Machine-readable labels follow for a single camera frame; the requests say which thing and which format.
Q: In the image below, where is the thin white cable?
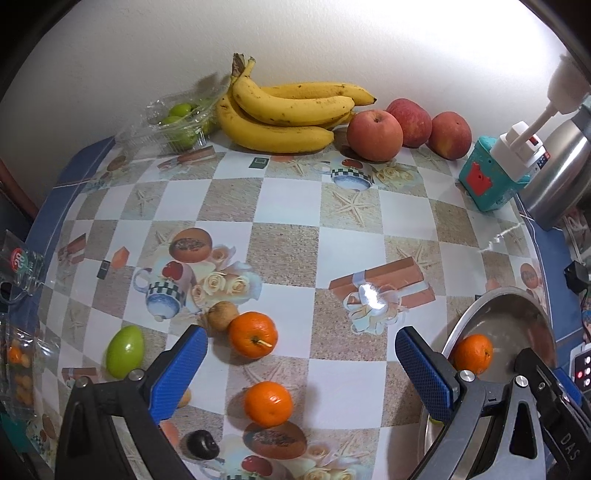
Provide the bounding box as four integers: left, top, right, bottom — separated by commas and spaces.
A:
478, 220, 525, 254

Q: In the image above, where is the green mango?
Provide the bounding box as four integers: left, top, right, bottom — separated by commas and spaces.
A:
105, 325, 145, 380

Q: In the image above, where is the black power adapter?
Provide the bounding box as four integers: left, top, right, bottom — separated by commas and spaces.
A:
564, 261, 591, 294

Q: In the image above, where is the orange mandarin with stem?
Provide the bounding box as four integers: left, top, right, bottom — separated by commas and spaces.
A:
228, 311, 279, 360

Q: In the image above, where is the glass mug with round label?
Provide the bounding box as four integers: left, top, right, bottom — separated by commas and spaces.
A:
0, 228, 47, 303

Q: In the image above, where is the stainless steel bowl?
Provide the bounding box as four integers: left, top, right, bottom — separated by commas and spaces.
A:
418, 286, 559, 480

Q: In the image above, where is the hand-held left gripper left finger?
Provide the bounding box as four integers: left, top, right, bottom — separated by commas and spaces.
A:
54, 324, 209, 480

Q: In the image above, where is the clear plastic fruit box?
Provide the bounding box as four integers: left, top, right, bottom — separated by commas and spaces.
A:
0, 318, 63, 418

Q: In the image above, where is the checked printed tablecloth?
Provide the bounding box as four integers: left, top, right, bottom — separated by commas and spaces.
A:
23, 134, 573, 480

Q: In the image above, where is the pile of small kumquats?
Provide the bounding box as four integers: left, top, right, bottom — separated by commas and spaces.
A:
7, 339, 35, 407

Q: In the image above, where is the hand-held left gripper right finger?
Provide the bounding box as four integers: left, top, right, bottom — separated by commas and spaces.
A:
394, 325, 548, 480

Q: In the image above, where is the yellow banana bunch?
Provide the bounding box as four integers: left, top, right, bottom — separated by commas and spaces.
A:
216, 53, 377, 154

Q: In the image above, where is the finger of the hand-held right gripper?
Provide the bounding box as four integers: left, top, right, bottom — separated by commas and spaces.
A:
556, 367, 583, 409
513, 347, 568, 418

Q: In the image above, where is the teal plastic box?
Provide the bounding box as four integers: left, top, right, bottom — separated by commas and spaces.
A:
458, 136, 529, 212

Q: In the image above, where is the stainless steel thermos jug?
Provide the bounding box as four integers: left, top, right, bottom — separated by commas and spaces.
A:
519, 99, 591, 232

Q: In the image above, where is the large red apple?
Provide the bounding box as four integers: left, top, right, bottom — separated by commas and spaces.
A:
346, 109, 404, 162

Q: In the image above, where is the dark plum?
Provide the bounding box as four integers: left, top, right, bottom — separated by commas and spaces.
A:
185, 429, 220, 461

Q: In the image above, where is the brown kiwi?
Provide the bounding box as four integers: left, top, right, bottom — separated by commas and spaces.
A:
206, 301, 240, 332

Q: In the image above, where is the clear plastic clamshell box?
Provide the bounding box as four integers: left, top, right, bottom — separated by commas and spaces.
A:
115, 85, 232, 155

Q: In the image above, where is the dark red apple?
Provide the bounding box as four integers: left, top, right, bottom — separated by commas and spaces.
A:
385, 98, 433, 148

